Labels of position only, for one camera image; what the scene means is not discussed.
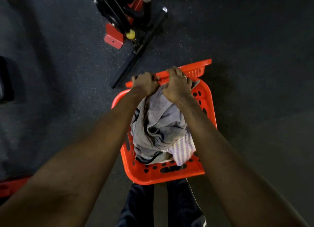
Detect long black bar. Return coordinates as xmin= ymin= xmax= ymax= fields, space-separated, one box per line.
xmin=109 ymin=7 xmax=169 ymax=89

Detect person's left hand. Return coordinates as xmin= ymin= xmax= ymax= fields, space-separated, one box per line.
xmin=131 ymin=72 xmax=160 ymax=97

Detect person's left forearm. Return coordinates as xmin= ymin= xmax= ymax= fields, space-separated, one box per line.
xmin=0 ymin=86 xmax=150 ymax=227

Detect black chrome-capped roller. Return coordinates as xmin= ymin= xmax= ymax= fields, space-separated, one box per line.
xmin=141 ymin=0 xmax=152 ymax=26

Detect red metal base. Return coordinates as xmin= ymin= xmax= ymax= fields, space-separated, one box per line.
xmin=0 ymin=176 xmax=31 ymax=199

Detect orange plastic laundry basket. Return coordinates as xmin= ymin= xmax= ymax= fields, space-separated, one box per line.
xmin=111 ymin=79 xmax=218 ymax=186

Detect purple striped cloth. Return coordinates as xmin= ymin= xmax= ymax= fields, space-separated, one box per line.
xmin=167 ymin=131 xmax=197 ymax=167

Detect person's right hand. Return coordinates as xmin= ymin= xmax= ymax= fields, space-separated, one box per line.
xmin=162 ymin=67 xmax=193 ymax=105

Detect person's right forearm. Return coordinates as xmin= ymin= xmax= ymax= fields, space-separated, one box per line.
xmin=176 ymin=95 xmax=311 ymax=227

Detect black weight plate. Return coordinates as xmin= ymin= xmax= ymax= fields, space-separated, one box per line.
xmin=85 ymin=0 xmax=131 ymax=34

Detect grey towel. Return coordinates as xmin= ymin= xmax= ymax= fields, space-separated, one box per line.
xmin=130 ymin=81 xmax=200 ymax=165

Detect dark blue trousers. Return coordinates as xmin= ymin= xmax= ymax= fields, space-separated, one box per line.
xmin=115 ymin=178 xmax=208 ymax=227

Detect red gym machine frame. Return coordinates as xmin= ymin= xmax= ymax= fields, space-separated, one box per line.
xmin=85 ymin=0 xmax=157 ymax=49

